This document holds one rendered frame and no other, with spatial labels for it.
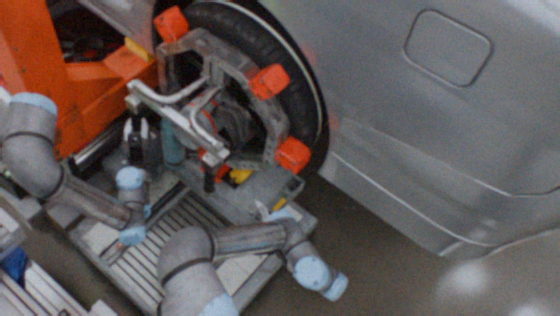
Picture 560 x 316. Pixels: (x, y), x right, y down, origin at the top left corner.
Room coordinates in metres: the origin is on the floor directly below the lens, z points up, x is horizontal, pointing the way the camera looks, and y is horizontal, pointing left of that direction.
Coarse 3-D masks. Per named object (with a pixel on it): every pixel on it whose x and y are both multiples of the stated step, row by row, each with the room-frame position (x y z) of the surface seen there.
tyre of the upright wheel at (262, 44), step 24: (240, 0) 1.31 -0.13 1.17; (192, 24) 1.30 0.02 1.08; (216, 24) 1.24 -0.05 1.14; (240, 24) 1.20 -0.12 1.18; (240, 48) 1.16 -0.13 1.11; (264, 48) 1.12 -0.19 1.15; (288, 72) 1.07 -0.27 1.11; (312, 72) 1.10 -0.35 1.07; (288, 96) 1.03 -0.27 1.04; (312, 96) 1.04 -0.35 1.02; (312, 120) 1.00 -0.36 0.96; (312, 144) 1.01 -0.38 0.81
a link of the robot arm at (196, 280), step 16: (176, 272) 0.39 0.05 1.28; (192, 272) 0.38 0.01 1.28; (208, 272) 0.39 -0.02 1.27; (176, 288) 0.36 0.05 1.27; (192, 288) 0.35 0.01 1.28; (208, 288) 0.35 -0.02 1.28; (224, 288) 0.36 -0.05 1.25; (160, 304) 0.34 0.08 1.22; (176, 304) 0.33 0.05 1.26; (192, 304) 0.32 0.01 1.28; (208, 304) 0.32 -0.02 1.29; (224, 304) 0.32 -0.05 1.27
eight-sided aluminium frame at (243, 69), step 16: (192, 32) 1.24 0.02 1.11; (208, 32) 1.23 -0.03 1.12; (160, 48) 1.29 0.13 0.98; (176, 48) 1.24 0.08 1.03; (192, 48) 1.19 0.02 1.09; (208, 48) 1.16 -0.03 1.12; (224, 48) 1.16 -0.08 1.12; (160, 64) 1.30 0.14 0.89; (176, 64) 1.32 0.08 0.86; (224, 64) 1.10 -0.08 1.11; (240, 64) 1.12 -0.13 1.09; (160, 80) 1.31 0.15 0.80; (176, 80) 1.32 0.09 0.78; (240, 80) 1.05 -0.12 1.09; (272, 96) 1.03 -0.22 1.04; (272, 112) 1.02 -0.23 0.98; (272, 128) 0.96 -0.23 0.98; (288, 128) 0.98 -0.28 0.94; (272, 144) 0.95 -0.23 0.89; (240, 160) 1.04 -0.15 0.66; (256, 160) 1.00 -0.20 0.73; (272, 160) 0.95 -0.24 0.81
